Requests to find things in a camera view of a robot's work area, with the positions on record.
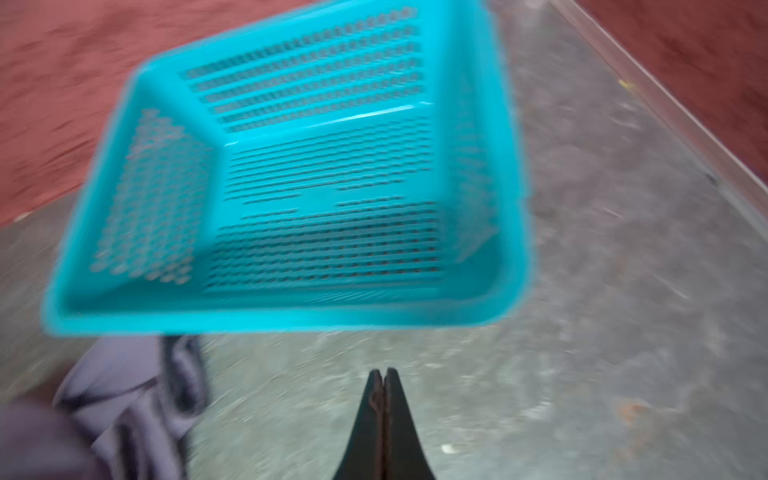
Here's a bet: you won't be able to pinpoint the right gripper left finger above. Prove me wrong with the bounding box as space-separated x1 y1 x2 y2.
333 370 384 480

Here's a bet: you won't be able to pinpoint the purple trousers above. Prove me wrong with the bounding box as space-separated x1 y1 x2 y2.
1 335 210 479

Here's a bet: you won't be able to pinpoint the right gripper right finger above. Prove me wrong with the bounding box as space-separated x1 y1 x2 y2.
382 368 435 480

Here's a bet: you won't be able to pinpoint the teal plastic basket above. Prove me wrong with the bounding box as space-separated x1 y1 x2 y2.
41 1 535 336

